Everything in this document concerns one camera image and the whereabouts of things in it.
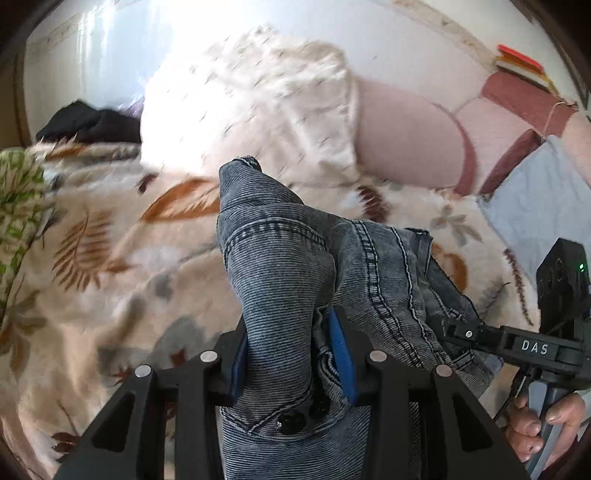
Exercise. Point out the black cloth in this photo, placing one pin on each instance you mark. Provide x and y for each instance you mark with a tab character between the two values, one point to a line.
83	122

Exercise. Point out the grey-blue denim pants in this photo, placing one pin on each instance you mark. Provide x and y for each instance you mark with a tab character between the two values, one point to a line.
277	258

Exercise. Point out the fluffy leaf printed blanket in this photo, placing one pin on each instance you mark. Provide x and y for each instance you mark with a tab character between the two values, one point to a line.
115	300

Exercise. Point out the green printed cloth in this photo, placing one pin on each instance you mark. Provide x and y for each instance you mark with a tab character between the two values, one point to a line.
18	194

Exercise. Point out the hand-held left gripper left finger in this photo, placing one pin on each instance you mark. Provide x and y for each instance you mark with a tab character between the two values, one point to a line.
238	364

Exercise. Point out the light blue-grey cloth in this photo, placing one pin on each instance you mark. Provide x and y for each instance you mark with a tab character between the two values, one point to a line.
531	207

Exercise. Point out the red book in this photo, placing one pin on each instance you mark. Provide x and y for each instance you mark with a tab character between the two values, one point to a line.
519	56

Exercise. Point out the cream leaf print pillow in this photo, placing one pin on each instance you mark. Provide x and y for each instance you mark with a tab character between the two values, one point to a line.
258	115

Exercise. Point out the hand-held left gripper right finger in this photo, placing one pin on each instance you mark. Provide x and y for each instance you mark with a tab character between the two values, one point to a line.
341	355

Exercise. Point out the person's right hand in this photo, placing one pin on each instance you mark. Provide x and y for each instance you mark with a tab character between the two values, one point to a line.
524	429

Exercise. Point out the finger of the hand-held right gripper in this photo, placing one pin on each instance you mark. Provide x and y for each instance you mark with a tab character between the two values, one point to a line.
466	333

